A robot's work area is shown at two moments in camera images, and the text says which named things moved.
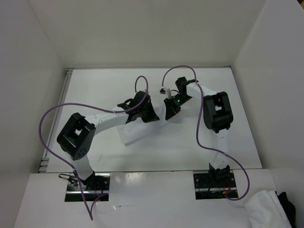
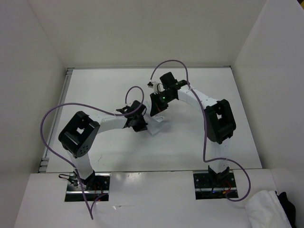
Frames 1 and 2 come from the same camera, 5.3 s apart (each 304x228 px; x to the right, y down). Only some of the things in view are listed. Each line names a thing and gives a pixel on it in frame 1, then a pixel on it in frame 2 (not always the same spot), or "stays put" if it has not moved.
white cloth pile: [264, 210] stays put
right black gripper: [171, 109] -> [156, 107]
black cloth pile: [289, 207] stays put
